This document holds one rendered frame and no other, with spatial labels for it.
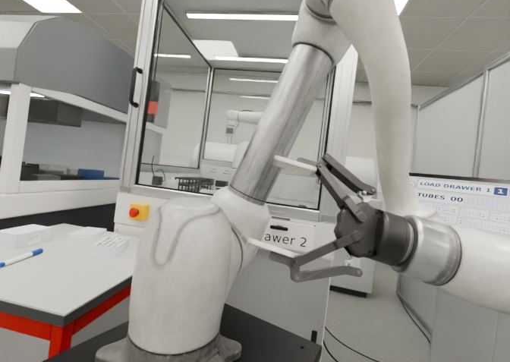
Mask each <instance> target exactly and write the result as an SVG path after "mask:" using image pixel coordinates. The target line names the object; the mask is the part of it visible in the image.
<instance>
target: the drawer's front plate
mask: <svg viewBox="0 0 510 362"><path fill-rule="evenodd" d="M271 225H282V226H283V227H286V228H288V230H287V231H282V230H277V229H271V228H270V226H271ZM314 233H315V226H314V225H305V224H300V223H295V222H286V221H280V220H274V219H269V223H268V225H267V227H266V230H265V232H264V235H263V238H262V240H261V241H262V242H264V243H267V244H271V245H273V246H276V247H280V248H285V249H290V250H298V251H303V252H308V251H310V250H312V249H313V239H314ZM266 234H269V235H270V241H266V240H269V238H266V240H265V237H269V235H266ZM273 235H274V239H275V237H276V235H277V236H278V239H279V238H280V236H281V239H280V241H279V243H278V240H277V238H276V240H275V242H274V241H273ZM284 237H287V238H288V239H289V241H284V242H285V243H288V244H284V243H283V241H282V240H283V238H284ZM293 238H295V239H293ZM301 238H302V239H301ZM303 238H306V239H307V241H306V242H305V239H303ZM291 239H293V240H292V243H291ZM304 242H305V243H304ZM302 243H304V244H302ZM301 244H302V245H303V246H306V247H301V246H300V245H301Z"/></svg>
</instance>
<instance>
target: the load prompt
mask: <svg viewBox="0 0 510 362"><path fill-rule="evenodd" d="M416 188H423V189H430V190H442V191H449V192H456V193H463V194H476V195H484V196H491V197H504V198H510V187H508V186H499V185H491V184H474V183H464V182H456V181H439V180H430V179H421V178H419V179H418V182H417V185H416Z"/></svg>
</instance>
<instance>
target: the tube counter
mask: <svg viewBox="0 0 510 362"><path fill-rule="evenodd" d="M449 203H454V204H459V205H465V206H475V207H481V208H487V209H497V210H503V211H509V212H510V200H497V199H490V198H484V197H471V196H465V195H457V194H451V196H450V199H449Z"/></svg>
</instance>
